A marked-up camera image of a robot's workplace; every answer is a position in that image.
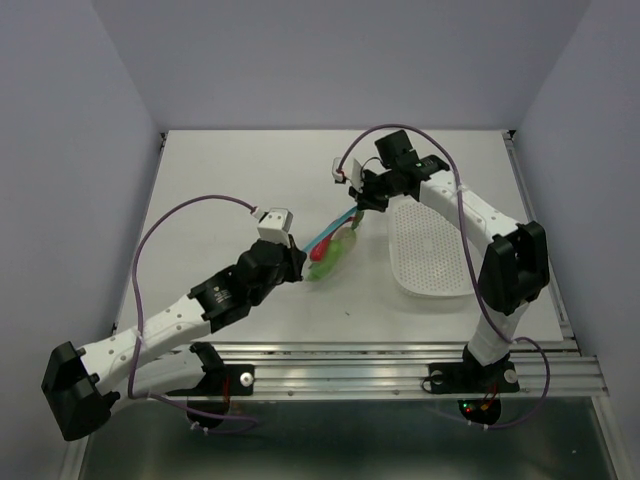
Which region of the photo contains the red toy chili pepper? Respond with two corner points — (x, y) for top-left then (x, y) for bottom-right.
(309, 237), (331, 262)

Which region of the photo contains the clear zip top bag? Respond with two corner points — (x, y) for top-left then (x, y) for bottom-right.
(303, 207), (364, 282)

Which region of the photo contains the green toy pepper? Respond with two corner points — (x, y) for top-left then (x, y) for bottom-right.
(306, 242), (355, 282)

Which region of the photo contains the white toy radish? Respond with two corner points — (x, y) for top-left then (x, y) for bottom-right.
(331, 211), (364, 251)

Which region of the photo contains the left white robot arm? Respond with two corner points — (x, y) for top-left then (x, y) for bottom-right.
(41, 240), (307, 441)

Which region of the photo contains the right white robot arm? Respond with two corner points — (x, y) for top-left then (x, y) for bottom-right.
(348, 124), (550, 390)

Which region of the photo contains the white perforated plastic basket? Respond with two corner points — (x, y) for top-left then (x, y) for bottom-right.
(387, 197), (473, 299)

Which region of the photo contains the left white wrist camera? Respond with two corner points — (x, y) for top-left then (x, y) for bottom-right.
(252, 207), (293, 248)

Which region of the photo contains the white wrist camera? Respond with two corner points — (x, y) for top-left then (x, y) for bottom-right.
(331, 157), (364, 200)
(252, 207), (293, 248)

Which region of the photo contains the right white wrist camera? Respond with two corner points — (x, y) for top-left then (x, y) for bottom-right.
(331, 157), (364, 200)

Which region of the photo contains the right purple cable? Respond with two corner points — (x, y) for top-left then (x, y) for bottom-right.
(337, 123), (552, 432)

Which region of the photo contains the purple cable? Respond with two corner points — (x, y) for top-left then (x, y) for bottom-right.
(337, 123), (552, 432)
(127, 195), (261, 435)

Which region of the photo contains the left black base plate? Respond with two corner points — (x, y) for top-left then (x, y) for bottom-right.
(166, 364), (255, 397)

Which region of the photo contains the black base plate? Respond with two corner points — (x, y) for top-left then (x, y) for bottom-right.
(166, 364), (255, 397)
(421, 361), (520, 395)

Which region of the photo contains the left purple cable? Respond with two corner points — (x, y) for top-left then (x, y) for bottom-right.
(127, 195), (261, 435)

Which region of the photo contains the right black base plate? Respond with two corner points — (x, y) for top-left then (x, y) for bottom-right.
(421, 361), (520, 395)

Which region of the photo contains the aluminium frame rail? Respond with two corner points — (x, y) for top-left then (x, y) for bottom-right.
(215, 341), (608, 401)

